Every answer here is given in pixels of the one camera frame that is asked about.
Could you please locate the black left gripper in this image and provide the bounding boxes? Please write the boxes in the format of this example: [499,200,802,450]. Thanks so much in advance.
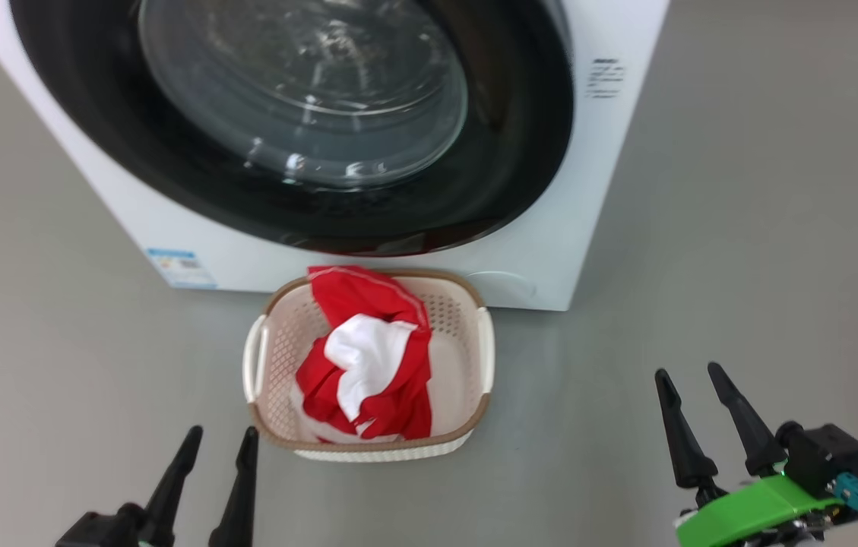
[55,425,260,547]

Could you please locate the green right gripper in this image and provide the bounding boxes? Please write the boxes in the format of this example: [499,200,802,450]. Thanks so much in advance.
[654,362,844,547]

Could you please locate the red and white garment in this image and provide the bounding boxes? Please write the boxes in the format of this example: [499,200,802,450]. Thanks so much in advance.
[294,265,435,444]

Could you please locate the round glass washer door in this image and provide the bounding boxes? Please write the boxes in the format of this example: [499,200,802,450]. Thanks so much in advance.
[9,0,575,257]

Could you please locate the cream perforated laundry basket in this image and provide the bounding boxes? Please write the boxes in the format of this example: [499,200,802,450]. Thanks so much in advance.
[242,267,495,463]

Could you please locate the white front-load washing machine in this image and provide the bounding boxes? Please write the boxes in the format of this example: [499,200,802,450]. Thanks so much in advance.
[0,0,671,312]

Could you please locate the blue energy label sticker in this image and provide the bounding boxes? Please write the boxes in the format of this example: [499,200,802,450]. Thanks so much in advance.
[146,248,218,289]

